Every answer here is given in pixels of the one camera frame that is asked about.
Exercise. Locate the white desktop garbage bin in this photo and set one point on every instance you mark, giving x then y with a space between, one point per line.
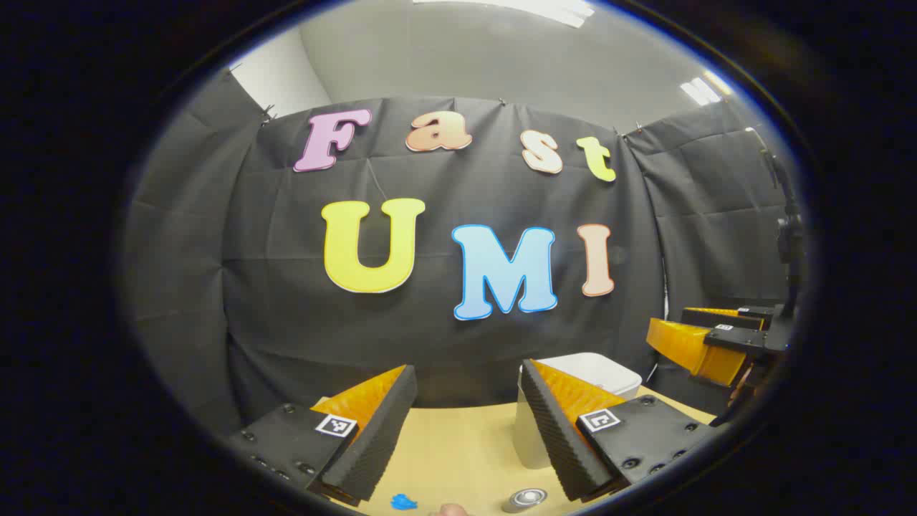
602 371

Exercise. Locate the small ceiling light panel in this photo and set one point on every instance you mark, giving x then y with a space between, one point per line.
702 91

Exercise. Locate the blue paper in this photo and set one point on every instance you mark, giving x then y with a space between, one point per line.
403 502

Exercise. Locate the wooden desktop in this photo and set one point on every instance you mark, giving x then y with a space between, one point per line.
458 451

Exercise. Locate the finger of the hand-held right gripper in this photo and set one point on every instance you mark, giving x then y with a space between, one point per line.
716 319
731 338

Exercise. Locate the black stand pole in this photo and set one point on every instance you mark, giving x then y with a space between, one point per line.
788 236

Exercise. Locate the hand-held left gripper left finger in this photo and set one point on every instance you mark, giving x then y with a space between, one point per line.
372 444

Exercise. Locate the silver pop can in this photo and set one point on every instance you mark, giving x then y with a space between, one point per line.
526 498

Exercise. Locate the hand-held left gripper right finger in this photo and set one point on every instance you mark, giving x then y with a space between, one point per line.
559 437

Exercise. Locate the black backdrop cloth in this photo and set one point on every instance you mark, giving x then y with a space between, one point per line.
430 344

